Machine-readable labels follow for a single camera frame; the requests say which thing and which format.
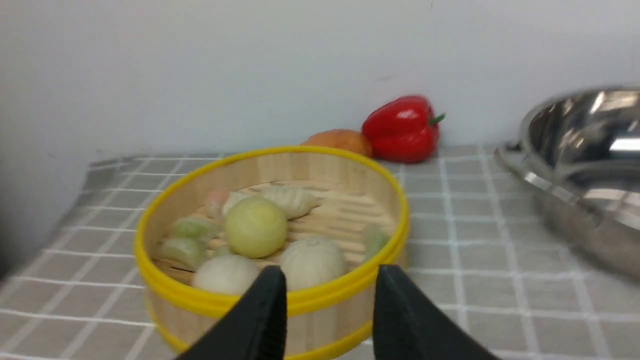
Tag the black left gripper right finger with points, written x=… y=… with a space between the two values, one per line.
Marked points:
x=407 y=325

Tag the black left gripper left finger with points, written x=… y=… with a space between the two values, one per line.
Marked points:
x=255 y=328

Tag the yellow-rimmed bamboo steamer basket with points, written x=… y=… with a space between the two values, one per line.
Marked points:
x=329 y=216

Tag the stainless steel pot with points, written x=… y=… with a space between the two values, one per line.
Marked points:
x=578 y=153

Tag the white round bun front left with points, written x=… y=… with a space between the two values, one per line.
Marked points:
x=230 y=274

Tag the white round bun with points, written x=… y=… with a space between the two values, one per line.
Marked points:
x=312 y=261
x=230 y=274

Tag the white round bun front right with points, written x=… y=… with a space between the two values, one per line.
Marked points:
x=312 y=261

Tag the green dumpling right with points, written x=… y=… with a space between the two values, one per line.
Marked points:
x=374 y=239

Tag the green dumpling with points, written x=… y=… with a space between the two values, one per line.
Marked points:
x=374 y=239
x=187 y=241

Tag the yellowish round bun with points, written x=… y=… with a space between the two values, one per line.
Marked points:
x=255 y=227

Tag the grey checked tablecloth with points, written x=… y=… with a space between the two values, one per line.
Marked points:
x=475 y=248

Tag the green dumpling left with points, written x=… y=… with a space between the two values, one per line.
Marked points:
x=187 y=241

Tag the pale pleated dumpling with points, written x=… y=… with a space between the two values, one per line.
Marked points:
x=294 y=201

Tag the pink white dumpling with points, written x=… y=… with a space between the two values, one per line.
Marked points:
x=219 y=201

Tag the orange-brown potato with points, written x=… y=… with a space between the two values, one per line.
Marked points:
x=342 y=139

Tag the red bell pepper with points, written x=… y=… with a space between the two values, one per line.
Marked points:
x=405 y=130

